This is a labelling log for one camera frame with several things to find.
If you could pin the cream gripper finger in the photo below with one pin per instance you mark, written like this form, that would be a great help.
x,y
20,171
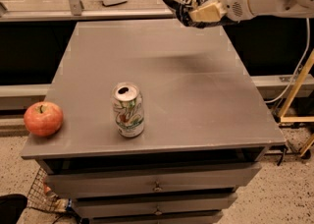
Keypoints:
x,y
209,12

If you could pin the blue chip bag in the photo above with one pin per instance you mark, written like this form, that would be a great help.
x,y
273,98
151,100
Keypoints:
x,y
182,8

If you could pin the white green 7up can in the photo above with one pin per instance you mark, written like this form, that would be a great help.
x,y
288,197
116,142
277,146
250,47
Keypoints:
x,y
127,105

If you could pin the grey drawer cabinet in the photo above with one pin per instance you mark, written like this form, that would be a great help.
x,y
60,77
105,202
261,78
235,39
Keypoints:
x,y
201,106

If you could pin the yellow wooden stand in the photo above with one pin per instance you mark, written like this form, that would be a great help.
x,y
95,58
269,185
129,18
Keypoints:
x,y
292,114

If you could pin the red apple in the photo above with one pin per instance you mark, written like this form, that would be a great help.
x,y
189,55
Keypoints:
x,y
43,119

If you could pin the bottom grey drawer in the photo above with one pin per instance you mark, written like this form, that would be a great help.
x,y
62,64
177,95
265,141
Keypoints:
x,y
197,217

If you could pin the grey drawer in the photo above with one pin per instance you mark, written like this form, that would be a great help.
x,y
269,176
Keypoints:
x,y
162,180
197,217
155,205

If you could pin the top grey drawer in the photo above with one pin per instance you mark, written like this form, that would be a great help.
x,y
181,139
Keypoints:
x,y
162,180

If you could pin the middle grey drawer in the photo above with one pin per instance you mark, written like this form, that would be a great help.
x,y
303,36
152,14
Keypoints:
x,y
155,205

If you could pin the black object bottom left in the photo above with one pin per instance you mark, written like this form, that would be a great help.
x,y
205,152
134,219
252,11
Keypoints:
x,y
11,208

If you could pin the wire basket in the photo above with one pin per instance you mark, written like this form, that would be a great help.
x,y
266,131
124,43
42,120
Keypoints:
x,y
40,197

